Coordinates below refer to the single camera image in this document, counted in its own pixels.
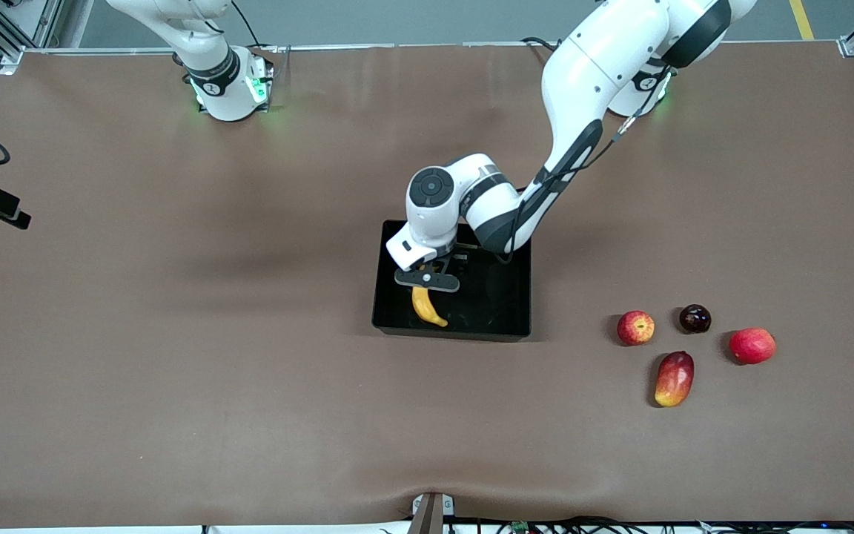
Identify yellow banana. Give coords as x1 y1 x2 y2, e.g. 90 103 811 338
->
411 286 449 328

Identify black plastic box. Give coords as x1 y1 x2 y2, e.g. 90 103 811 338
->
371 219 533 343

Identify red yellow striped apple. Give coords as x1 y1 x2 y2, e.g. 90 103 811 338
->
616 310 656 347

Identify dark purple plum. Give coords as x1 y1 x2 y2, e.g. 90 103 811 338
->
678 303 712 334

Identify red yellow mango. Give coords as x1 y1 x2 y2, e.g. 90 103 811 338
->
654 351 695 408

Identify plain red round fruit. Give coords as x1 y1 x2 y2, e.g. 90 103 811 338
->
729 327 777 366

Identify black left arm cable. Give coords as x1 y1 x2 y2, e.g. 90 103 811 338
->
497 65 676 265

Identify black right base cable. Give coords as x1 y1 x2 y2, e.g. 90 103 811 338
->
231 0 262 50

